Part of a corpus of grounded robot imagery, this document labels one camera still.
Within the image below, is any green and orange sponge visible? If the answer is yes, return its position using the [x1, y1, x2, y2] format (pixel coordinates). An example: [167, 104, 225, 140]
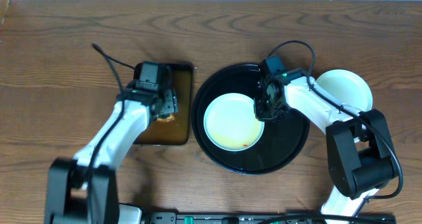
[156, 113, 175, 123]

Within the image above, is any light blue plate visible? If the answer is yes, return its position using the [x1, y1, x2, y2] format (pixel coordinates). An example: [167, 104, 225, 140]
[316, 69, 373, 111]
[203, 93, 264, 152]

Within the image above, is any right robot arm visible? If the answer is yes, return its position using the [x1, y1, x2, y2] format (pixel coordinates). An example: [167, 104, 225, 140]
[255, 72, 404, 223]

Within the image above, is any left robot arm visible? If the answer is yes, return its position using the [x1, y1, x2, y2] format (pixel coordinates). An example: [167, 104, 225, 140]
[44, 89, 178, 223]

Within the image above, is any black rectangular water tray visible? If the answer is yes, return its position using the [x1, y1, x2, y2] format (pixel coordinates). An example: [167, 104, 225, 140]
[134, 62, 193, 146]

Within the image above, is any round black serving tray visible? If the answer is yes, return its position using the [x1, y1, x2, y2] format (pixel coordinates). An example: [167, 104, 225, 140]
[191, 64, 310, 175]

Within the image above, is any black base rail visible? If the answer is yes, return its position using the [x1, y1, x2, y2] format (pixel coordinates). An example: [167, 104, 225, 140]
[140, 212, 397, 224]

